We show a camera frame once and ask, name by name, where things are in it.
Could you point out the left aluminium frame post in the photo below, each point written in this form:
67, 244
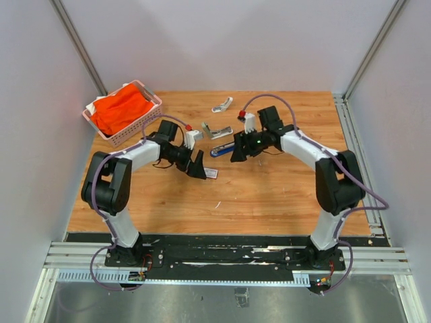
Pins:
78, 44

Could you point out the orange cloth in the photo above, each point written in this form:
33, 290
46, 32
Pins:
112, 114

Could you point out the right aluminium frame post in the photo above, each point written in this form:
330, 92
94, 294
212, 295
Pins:
388, 24

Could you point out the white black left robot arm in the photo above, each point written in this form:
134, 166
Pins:
107, 184

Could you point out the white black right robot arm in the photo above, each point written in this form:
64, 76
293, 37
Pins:
337, 176

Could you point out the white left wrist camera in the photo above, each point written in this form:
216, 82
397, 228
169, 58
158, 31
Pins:
191, 137

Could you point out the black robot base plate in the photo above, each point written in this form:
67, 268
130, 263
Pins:
286, 253

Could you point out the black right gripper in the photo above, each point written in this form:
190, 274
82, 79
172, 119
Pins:
246, 140

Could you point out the aluminium frame post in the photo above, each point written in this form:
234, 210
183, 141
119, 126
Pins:
78, 44
388, 24

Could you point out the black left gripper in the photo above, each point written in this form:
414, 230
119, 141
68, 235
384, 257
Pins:
192, 169

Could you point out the grey white stapler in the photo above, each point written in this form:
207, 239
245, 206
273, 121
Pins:
216, 134

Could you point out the grey slotted cable duct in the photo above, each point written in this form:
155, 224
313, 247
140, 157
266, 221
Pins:
186, 275

